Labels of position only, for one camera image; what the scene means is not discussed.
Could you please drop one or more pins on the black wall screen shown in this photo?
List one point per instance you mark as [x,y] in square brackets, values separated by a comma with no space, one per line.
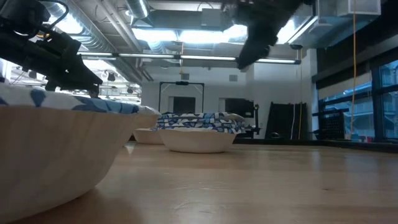
[239,107]

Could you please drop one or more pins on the white ceiling unit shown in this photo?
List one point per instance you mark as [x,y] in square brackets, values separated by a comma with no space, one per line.
[360,7]

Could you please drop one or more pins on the black leaning panel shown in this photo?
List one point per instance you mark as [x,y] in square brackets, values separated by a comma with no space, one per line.
[281,119]

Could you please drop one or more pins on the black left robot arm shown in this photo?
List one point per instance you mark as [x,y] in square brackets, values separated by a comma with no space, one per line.
[18,12]

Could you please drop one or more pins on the large blue patterned paper bowl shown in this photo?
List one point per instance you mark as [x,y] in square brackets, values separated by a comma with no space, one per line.
[46,149]

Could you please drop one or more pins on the round silver duct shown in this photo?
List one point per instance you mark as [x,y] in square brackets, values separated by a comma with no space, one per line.
[138,7]

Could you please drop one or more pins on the rectangular metal duct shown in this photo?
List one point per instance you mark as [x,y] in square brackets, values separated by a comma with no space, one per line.
[186,20]

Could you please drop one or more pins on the black tripod stand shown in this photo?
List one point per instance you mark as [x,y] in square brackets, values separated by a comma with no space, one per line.
[257,121]

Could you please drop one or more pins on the dark window frame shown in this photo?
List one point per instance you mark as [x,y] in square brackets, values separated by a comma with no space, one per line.
[377,102]

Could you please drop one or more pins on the dark door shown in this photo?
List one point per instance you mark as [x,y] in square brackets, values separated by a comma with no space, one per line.
[183,105]

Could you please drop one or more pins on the long ceiling light strip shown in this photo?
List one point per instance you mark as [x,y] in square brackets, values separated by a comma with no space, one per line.
[149,55]

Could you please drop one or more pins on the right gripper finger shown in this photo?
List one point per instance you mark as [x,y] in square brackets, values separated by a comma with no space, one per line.
[270,39]
[252,51]

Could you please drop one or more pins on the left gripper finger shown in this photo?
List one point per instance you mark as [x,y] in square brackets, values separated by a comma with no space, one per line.
[80,83]
[82,70]

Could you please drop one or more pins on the black dome camera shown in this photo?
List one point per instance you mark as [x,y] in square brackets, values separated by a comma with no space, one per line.
[296,46]

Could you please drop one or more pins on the grey wall vent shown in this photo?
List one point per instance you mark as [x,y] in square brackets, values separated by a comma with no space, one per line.
[233,77]
[185,76]

